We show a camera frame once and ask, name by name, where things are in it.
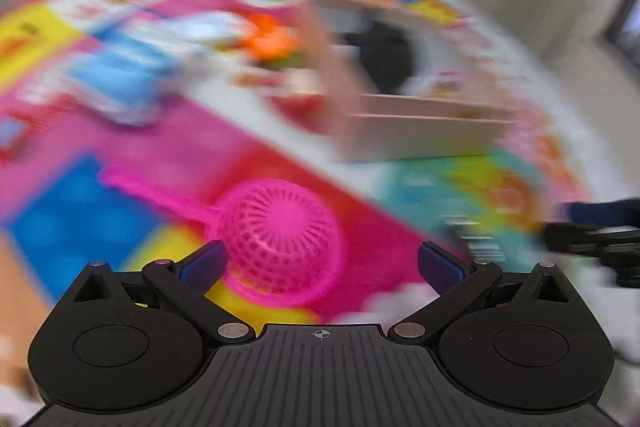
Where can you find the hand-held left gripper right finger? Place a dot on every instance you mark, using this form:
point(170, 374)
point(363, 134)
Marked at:
point(440, 264)

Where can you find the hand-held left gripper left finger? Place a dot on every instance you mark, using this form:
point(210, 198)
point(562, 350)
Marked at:
point(205, 264)

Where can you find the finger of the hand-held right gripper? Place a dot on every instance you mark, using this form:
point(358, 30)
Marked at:
point(590, 234)

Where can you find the pink plastic strainer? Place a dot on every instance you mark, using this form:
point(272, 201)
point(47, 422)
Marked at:
point(280, 227)

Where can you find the rose gold cardboard box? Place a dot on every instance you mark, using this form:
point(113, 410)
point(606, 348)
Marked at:
point(425, 137)

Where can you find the blue and white packet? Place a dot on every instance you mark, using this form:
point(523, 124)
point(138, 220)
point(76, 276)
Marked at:
point(120, 82)

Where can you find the colourful cartoon play mat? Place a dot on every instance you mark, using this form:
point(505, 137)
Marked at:
point(150, 142)

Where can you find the black item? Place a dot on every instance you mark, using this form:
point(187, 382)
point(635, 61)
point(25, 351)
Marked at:
point(385, 57)

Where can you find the orange item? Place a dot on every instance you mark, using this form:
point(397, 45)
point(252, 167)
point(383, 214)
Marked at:
point(270, 37)

